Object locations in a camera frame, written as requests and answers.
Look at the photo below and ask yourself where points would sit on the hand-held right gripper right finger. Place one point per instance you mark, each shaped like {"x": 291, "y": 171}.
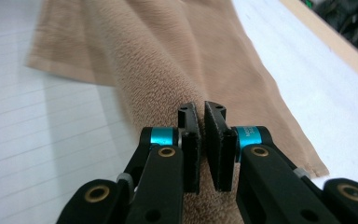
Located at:
{"x": 219, "y": 149}

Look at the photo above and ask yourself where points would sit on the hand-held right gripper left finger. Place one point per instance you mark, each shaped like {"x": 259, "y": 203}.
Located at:
{"x": 191, "y": 155}

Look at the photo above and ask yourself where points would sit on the tan towel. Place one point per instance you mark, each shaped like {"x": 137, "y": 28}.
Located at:
{"x": 155, "y": 56}

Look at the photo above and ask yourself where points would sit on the wooden table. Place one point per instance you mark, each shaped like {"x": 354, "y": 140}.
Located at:
{"x": 332, "y": 40}

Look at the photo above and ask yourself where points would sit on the white foam board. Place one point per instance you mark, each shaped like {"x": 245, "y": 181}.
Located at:
{"x": 28, "y": 130}

